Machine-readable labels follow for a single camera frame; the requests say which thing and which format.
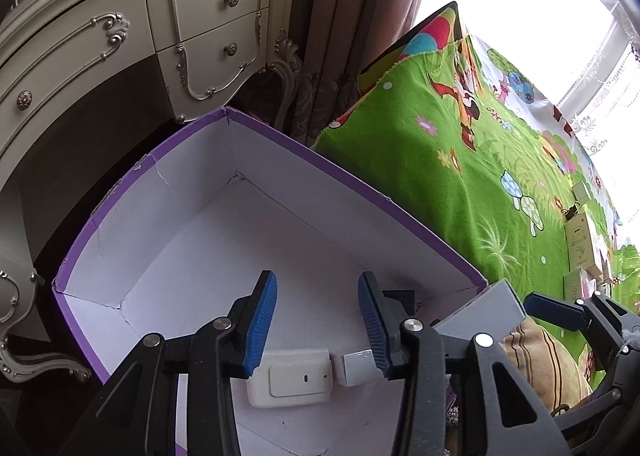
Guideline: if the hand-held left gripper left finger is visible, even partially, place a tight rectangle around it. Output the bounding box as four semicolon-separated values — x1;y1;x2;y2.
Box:
57;270;278;456

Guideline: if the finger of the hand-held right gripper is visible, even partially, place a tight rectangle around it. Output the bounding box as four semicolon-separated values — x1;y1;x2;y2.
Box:
523;292;640;372
552;376;640;432

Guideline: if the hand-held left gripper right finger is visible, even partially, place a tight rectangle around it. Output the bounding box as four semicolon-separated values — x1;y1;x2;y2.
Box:
357;272;571;456

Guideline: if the small white cube box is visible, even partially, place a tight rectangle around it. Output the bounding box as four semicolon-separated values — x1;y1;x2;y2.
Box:
334;348;383;387
571;180;597;204

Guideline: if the white plastic sensor device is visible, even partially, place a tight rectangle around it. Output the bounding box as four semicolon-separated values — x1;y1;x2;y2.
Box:
245;347;333;408

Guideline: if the long white carton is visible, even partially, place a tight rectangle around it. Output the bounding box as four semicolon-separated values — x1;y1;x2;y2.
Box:
432;278;527;352

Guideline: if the purple cardboard box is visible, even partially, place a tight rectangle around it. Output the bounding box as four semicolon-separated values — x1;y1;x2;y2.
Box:
51;106;489;456

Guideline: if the striped tan pillow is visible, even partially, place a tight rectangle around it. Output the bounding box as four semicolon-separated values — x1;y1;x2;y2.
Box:
500;316;593;417

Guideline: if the green and white carton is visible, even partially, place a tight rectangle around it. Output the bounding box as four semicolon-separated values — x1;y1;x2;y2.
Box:
564;213;603;271

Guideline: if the green cartoon printed blanket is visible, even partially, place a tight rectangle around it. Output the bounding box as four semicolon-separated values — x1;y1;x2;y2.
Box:
315;0;640;331

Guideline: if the curved small dressing table drawer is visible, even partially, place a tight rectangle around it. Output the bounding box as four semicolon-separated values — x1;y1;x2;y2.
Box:
157;8;271;109

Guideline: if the cream ornate dressing table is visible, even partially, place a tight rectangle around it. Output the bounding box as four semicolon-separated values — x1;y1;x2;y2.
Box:
0;0;318;384

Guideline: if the wide dressing table drawer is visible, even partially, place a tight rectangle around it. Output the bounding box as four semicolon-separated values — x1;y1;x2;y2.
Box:
0;0;161;141

